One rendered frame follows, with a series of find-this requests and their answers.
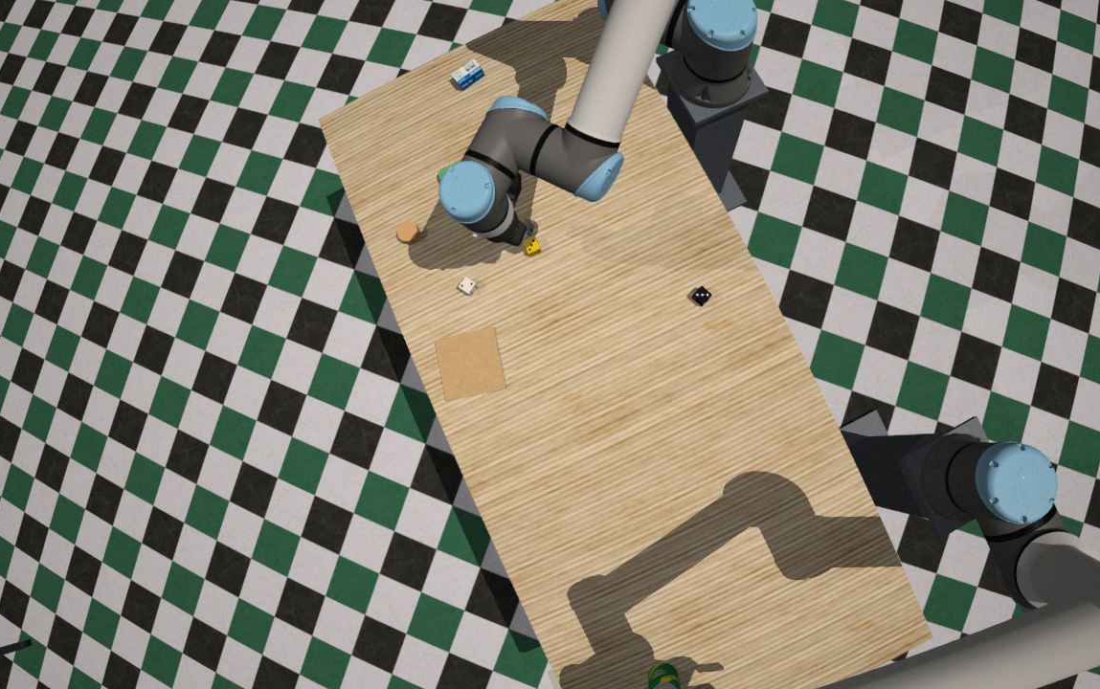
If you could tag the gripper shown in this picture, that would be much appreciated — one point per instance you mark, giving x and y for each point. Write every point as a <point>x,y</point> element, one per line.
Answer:
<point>517,237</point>

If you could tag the black die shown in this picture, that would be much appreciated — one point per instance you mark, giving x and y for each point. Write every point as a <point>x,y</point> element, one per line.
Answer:
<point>701,297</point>

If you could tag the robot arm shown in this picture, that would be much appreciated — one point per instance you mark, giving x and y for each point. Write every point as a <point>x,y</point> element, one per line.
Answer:
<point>617,86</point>
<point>1019,483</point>

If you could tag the yellow die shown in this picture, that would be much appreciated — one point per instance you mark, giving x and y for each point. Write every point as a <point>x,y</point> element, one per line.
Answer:
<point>533,248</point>

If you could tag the white die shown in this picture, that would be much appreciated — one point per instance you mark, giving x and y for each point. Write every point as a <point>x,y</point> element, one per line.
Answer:
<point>466,285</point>

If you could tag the tan mat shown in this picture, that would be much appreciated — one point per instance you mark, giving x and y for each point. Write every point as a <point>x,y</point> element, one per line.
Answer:
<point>470,365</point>

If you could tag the green box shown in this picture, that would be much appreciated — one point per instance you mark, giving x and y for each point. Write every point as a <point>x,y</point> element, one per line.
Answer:
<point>444,173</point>

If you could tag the brown cylinder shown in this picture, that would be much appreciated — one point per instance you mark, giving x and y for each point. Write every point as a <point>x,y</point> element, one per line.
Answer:
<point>407,233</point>

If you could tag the blue and white box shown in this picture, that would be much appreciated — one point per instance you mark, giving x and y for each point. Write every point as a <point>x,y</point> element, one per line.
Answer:
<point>467,75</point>

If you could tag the wooden table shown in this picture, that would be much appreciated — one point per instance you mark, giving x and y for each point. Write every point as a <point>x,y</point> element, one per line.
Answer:
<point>655,431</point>

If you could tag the green can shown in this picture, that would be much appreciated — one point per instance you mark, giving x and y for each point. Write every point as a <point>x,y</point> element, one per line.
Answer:
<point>664,677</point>

